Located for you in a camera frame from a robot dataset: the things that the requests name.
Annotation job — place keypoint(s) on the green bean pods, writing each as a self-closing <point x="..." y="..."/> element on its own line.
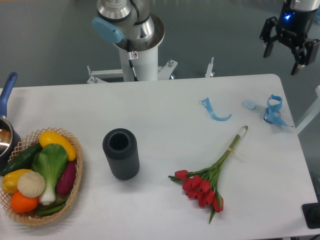
<point x="51" y="209"/>

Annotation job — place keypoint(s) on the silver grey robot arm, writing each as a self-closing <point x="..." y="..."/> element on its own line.
<point x="117" y="17"/>

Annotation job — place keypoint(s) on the blue handled saucepan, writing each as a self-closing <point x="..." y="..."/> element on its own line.
<point x="9" y="138"/>

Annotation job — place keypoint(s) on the white frame at right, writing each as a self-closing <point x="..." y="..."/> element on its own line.
<point x="310" y="113"/>

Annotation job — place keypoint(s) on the purple sweet potato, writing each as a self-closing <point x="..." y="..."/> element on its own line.
<point x="67" y="179"/>

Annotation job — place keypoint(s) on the green bok choy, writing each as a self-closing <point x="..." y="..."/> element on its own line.
<point x="50" y="163"/>

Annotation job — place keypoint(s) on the woven wicker basket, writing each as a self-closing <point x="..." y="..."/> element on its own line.
<point x="30" y="218"/>

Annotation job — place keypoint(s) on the cream garlic bulb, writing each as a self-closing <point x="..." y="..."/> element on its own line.
<point x="31" y="184"/>

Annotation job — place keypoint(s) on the blue ribbon strip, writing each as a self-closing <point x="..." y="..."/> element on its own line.
<point x="208" y="106"/>

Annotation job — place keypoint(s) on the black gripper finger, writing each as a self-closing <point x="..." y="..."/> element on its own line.
<point x="304" y="54"/>
<point x="265" y="35"/>

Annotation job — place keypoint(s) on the yellow squash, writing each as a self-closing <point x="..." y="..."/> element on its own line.
<point x="52" y="137"/>

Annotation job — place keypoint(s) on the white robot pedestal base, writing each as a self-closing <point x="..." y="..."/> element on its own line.
<point x="139" y="62"/>

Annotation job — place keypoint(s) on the black device at edge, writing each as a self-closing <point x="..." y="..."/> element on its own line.
<point x="311" y="212"/>

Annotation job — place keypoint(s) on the dark green cucumber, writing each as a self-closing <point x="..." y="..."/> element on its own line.
<point x="23" y="160"/>

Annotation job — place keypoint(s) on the yellow bell pepper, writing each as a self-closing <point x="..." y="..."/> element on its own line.
<point x="10" y="180"/>

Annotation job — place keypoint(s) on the red tulip bouquet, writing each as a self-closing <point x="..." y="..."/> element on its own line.
<point x="203" y="185"/>

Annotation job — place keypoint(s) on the dark grey ribbed vase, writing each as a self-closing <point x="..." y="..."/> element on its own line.
<point x="121" y="150"/>

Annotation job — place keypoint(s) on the tangled blue ribbon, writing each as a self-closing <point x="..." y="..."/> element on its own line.
<point x="272" y="113"/>

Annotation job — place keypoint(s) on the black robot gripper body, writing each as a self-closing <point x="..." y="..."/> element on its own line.
<point x="295" y="20"/>

